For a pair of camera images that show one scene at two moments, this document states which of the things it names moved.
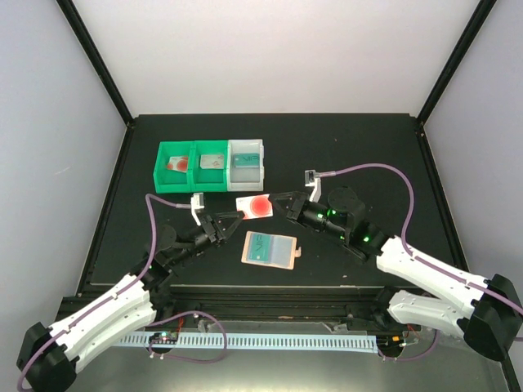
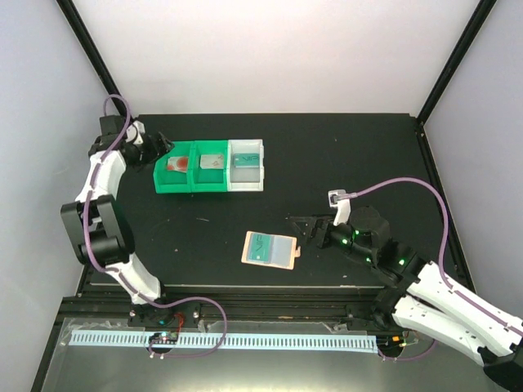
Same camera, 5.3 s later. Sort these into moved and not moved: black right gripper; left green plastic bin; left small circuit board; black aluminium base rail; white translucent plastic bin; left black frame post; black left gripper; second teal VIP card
Moved: black right gripper; black left gripper
Not moved: left black frame post; second teal VIP card; left small circuit board; black aluminium base rail; left green plastic bin; white translucent plastic bin
